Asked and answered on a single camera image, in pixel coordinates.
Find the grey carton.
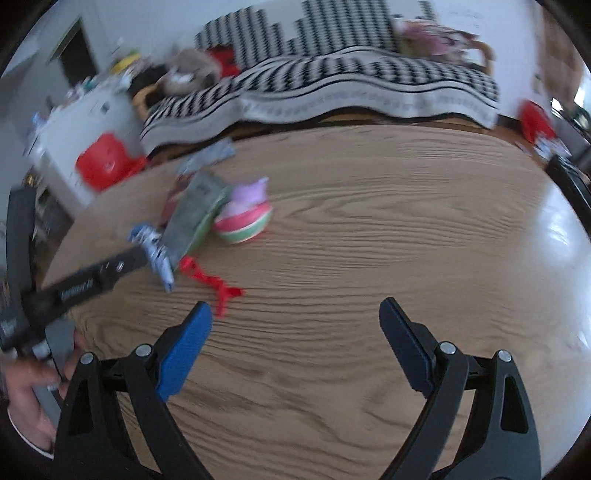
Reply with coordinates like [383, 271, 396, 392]
[163, 170, 232, 257]

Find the dark cloth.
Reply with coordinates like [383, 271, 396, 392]
[129, 65, 171, 102]

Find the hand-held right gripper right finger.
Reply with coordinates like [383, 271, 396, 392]
[379, 298, 542, 480]

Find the silver blister pack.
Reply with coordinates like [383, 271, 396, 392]
[178, 137, 236, 176]

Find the black chair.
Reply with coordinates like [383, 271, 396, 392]
[545, 154, 591, 222]

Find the pink printed pillow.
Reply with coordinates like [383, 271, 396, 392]
[394, 18, 481, 58]

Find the black white striped blanket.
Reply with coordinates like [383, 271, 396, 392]
[141, 0, 502, 155]

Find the red bear stool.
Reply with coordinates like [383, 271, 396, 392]
[76, 133, 148, 191]

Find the white cabinet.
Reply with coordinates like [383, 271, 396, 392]
[28, 85, 144, 208]

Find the yellow box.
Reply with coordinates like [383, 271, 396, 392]
[111, 53, 141, 72]

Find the red bag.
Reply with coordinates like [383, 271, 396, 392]
[519, 100, 557, 144]

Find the brown plush toy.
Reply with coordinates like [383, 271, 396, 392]
[157, 48, 220, 95]

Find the group of small bottles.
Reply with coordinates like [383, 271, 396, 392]
[32, 69, 130, 125]

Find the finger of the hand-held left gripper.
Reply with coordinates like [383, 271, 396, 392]
[6, 186, 38, 298]
[92, 246, 152, 294]

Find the red black cushion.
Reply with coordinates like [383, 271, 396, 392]
[208, 45, 241, 77]

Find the blue white wrapper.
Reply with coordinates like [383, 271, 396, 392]
[128, 223, 176, 292]

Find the pink watermelon plush toy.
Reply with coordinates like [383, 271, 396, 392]
[213, 176, 274, 244]

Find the person's left hand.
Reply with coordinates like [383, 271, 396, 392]
[0, 331, 89, 454]

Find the beige curtain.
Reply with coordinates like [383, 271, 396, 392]
[538, 18, 583, 100]

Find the wooden sofa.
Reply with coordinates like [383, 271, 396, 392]
[133, 0, 503, 158]

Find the red ribbon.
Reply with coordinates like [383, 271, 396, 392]
[179, 256, 245, 320]

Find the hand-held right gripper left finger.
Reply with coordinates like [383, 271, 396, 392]
[54, 301, 214, 480]

